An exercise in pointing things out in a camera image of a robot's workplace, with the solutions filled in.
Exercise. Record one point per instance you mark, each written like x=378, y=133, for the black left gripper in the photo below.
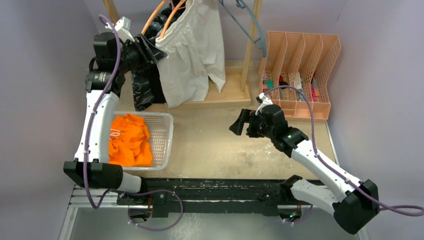
x=151, y=55

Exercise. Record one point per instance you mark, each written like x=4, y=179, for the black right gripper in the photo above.
x=248, y=116

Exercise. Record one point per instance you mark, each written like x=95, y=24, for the white shorts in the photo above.
x=195, y=54

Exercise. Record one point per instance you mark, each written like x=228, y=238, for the white plastic basket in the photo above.
x=161, y=128

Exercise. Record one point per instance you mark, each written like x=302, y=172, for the pink plastic file organizer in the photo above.
x=304, y=61

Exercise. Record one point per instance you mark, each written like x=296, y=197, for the orange shorts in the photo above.
x=128, y=143

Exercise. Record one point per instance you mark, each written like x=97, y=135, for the orange hanger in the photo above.
x=169, y=19
x=153, y=15

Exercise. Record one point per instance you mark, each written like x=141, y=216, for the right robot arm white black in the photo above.
x=343, y=195

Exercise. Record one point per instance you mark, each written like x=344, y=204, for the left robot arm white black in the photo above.
x=103, y=83

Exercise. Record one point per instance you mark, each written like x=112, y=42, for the dark camouflage shorts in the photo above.
x=146, y=85

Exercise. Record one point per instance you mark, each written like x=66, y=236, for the wooden clothes rack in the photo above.
x=235, y=92

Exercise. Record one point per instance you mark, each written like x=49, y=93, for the pink small bottle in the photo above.
x=265, y=90

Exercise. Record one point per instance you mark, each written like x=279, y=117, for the green small item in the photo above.
x=269, y=84

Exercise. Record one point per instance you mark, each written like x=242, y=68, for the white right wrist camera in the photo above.
x=263, y=101

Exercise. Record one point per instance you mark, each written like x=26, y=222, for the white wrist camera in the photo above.
x=263, y=101
x=122, y=28

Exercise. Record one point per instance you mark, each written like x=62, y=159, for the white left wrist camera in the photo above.
x=122, y=28

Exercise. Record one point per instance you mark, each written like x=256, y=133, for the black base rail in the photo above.
x=215, y=196

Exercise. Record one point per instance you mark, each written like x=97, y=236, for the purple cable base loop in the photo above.
x=152, y=213

